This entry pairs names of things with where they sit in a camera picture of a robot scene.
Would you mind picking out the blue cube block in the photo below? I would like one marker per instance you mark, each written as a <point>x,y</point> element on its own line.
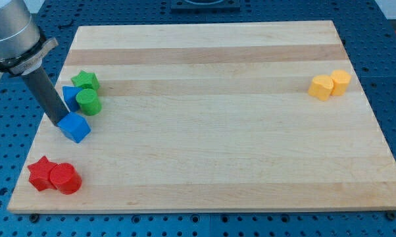
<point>74,127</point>

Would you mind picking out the yellow heart block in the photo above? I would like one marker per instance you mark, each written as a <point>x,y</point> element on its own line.
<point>321,87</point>

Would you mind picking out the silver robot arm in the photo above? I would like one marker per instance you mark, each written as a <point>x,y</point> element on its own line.
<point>23,45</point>

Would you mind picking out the blue triangle block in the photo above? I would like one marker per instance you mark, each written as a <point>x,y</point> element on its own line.
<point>69,94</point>

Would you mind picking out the red star block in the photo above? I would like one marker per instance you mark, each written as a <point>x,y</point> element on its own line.
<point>40,174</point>

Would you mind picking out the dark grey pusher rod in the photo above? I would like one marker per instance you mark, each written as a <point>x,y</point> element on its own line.
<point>46,95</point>

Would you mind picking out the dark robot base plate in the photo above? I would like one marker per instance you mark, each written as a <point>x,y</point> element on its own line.
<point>204,5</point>

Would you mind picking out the red cylinder block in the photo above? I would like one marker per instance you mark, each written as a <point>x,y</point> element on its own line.
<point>65,178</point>

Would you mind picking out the light wooden board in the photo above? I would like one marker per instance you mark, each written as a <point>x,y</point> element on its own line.
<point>215,118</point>

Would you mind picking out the yellow cylinder block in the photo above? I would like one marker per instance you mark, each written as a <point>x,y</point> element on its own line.
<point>341,80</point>

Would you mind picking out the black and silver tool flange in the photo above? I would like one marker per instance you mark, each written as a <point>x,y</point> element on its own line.
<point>20,64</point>

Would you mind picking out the green cylinder block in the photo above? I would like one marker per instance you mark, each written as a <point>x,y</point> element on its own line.
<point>89,102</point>

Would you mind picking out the green star block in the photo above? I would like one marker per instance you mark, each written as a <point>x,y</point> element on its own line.
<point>86,80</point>

